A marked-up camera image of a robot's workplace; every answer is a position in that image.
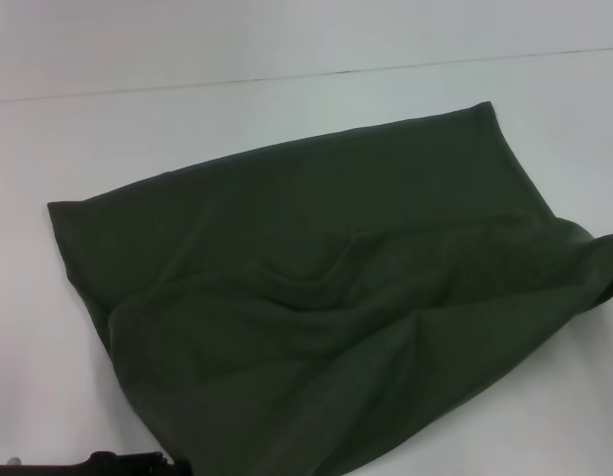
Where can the dark green printed T-shirt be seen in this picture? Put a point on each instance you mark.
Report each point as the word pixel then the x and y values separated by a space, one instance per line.
pixel 311 273

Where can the silver elbow plug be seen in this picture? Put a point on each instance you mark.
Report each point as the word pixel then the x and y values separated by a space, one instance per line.
pixel 14 461

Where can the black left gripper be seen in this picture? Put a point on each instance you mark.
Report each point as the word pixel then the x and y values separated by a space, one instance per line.
pixel 88 466

